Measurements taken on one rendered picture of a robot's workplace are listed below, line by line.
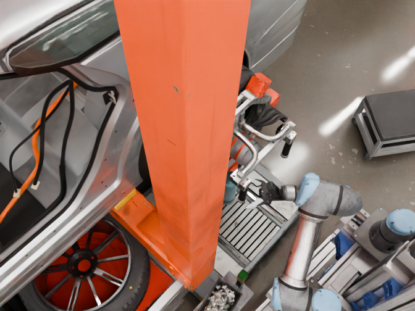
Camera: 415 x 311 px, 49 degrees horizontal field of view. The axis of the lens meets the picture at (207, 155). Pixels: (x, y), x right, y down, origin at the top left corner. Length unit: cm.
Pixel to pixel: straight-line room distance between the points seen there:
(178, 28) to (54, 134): 158
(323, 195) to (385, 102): 164
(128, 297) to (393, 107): 205
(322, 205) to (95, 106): 106
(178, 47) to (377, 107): 260
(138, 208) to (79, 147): 44
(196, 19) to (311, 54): 317
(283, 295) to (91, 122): 113
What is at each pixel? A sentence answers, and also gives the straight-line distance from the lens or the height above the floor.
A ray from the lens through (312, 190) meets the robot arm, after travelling 171.
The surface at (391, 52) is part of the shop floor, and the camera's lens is 404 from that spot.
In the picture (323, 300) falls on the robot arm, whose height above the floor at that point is 105.
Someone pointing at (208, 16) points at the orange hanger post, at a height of 233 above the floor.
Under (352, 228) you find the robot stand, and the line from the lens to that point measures 229.
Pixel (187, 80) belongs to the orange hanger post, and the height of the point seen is 222.
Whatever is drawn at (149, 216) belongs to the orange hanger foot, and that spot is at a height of 70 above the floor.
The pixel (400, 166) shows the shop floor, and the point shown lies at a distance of 346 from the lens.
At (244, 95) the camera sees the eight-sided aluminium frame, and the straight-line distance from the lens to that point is 210.
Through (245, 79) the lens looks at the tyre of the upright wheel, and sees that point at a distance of 213.
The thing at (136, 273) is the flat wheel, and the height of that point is 50.
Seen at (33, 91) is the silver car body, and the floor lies 102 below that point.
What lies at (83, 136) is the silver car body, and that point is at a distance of 214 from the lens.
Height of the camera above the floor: 282
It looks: 62 degrees down
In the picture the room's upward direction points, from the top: 3 degrees clockwise
